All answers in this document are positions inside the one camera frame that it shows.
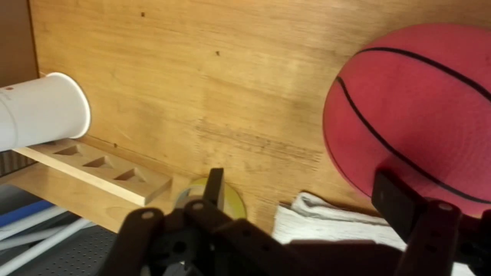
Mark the white folded cloth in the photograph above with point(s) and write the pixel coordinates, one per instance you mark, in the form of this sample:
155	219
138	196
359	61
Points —
327	224

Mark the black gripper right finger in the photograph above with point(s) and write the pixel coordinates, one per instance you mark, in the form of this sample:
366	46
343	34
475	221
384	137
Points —
399	199

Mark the white paper cup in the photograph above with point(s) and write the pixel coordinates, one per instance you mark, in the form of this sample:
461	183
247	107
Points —
40	112

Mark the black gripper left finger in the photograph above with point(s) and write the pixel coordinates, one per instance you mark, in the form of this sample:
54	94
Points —
215	189

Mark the yellow tape roll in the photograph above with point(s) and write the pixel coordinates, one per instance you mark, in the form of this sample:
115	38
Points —
235	201

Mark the red mini basketball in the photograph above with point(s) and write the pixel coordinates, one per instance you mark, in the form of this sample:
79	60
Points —
424	112

